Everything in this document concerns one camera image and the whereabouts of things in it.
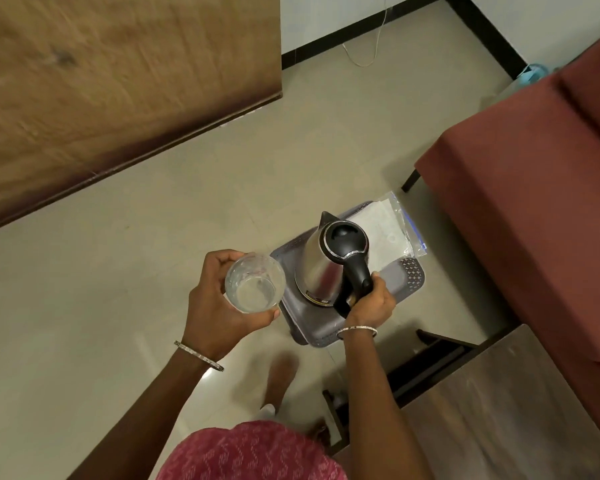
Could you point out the person's left hand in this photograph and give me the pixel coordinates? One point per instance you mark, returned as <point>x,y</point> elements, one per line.
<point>205,314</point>

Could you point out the person's right hand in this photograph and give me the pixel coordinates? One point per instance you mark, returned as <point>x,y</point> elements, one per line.
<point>375,312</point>

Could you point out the person's left thumb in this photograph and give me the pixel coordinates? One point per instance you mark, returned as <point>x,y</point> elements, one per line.
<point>262,320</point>

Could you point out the person's right thumb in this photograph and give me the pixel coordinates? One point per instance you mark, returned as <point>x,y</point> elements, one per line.
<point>379,285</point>

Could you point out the clear drinking glass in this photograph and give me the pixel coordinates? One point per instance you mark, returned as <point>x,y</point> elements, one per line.
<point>255,284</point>

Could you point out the steel electric kettle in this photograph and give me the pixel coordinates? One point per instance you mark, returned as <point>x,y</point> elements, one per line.
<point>325,264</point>

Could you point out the person's left forearm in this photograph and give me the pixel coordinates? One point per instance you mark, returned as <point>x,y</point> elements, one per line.
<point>145,419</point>

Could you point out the person's right forearm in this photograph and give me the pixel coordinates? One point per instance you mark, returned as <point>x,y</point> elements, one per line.
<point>380,409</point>

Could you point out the grey plastic tray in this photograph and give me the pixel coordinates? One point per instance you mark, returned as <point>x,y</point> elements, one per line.
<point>405,279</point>

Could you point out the silver bangle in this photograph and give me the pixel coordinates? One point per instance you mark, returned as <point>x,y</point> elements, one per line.
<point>357,330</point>
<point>200,356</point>

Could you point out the clear plastic zip bag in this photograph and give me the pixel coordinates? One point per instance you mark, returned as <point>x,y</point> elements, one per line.
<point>392,229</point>

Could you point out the person's foot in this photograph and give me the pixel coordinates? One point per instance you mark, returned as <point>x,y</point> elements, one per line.
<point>281,377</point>

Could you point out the person's pink patterned clothing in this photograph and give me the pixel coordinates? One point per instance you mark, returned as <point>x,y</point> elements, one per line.
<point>250,457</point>

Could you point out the maroon sofa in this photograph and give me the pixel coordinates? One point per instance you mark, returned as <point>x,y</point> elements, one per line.
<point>530,194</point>

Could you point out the dark wooden table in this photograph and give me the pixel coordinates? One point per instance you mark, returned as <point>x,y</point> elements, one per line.
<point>505,419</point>

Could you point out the light blue object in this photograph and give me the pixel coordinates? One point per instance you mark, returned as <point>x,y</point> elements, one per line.
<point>532,73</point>

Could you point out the brown wooden door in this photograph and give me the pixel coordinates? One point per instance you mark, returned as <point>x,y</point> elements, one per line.
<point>105,94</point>

